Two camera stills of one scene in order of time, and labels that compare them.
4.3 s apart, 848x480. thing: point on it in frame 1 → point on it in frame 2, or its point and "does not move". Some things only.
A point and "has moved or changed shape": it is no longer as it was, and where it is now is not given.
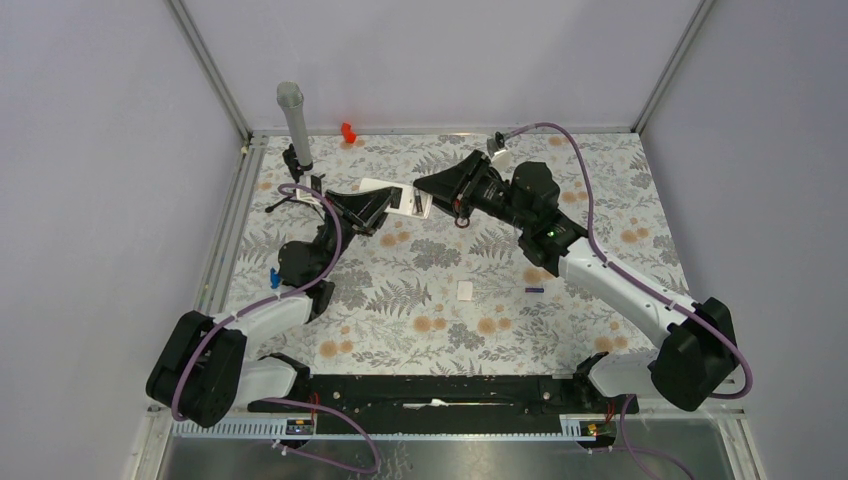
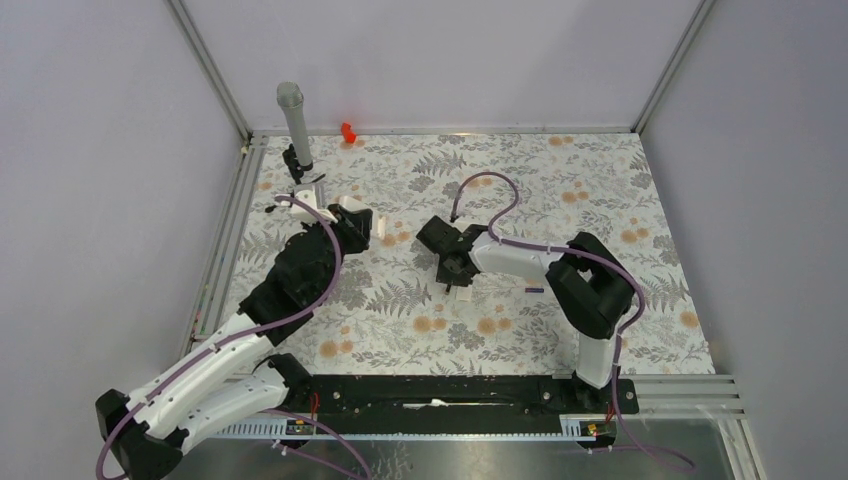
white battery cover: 464,290 does not move
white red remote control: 413,202 has moved or changed shape
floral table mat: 436,298 does not move
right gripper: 457,186 → 443,276
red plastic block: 348,134 does not move
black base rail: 452,404 does not move
